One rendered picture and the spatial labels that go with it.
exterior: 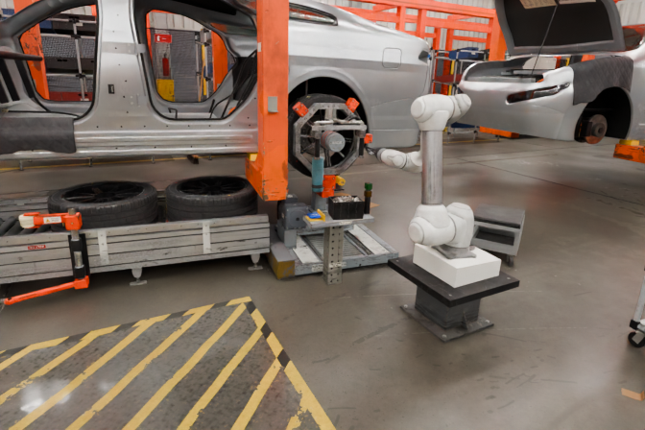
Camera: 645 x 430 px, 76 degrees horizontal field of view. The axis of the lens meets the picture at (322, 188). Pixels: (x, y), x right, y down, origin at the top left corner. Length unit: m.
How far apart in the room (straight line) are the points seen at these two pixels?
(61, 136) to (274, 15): 1.56
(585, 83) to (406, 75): 2.09
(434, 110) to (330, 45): 1.39
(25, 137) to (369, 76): 2.39
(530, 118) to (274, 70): 3.09
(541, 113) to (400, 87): 1.85
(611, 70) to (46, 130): 4.97
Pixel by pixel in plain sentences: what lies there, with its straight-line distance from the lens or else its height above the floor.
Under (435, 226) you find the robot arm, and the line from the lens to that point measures 2.10.
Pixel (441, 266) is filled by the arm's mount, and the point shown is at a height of 0.37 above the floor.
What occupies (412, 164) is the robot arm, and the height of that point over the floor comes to 0.80.
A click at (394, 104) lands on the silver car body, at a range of 3.50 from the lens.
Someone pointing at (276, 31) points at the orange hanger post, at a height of 1.56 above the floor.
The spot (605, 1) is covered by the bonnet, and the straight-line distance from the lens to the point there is 5.38.
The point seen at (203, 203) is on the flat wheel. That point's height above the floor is 0.47.
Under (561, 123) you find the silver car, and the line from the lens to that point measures 4.91.
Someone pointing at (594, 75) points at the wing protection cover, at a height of 1.41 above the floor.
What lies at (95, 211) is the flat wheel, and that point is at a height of 0.47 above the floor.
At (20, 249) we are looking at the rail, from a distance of 2.89.
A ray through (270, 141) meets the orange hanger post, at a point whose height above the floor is 0.91.
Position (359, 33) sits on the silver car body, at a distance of 3.37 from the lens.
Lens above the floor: 1.32
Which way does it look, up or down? 15 degrees down
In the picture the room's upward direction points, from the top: 2 degrees clockwise
